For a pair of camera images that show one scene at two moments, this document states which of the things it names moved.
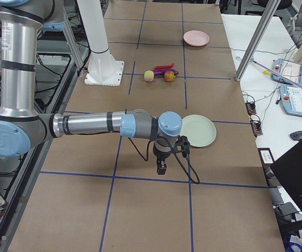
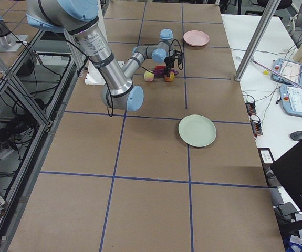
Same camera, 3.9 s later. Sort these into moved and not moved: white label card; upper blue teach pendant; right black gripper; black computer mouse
Moved: right black gripper
Not moved: black computer mouse; white label card; upper blue teach pendant
